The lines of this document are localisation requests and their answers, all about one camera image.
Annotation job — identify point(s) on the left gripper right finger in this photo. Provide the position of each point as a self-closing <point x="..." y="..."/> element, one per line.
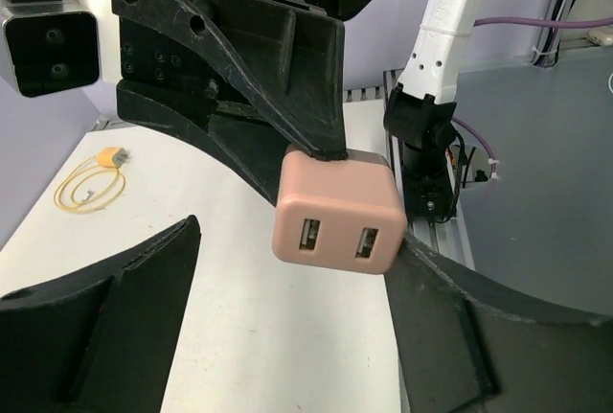
<point x="469" y="344"/>

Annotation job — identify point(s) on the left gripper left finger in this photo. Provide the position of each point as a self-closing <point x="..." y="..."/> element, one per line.
<point x="102" y="338"/>

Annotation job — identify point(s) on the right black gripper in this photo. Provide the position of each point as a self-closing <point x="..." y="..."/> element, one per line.
<point x="236" y="78"/>

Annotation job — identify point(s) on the pink usb charger plug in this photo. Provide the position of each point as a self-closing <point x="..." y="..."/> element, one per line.
<point x="344" y="215"/>

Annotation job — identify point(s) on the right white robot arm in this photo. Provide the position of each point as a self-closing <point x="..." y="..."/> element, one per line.
<point x="420" y="107"/>

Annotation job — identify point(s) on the aluminium rail frame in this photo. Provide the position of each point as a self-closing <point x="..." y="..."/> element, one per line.
<point x="525" y="197"/>

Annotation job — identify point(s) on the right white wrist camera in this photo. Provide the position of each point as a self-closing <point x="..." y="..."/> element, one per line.
<point x="49" y="46"/>

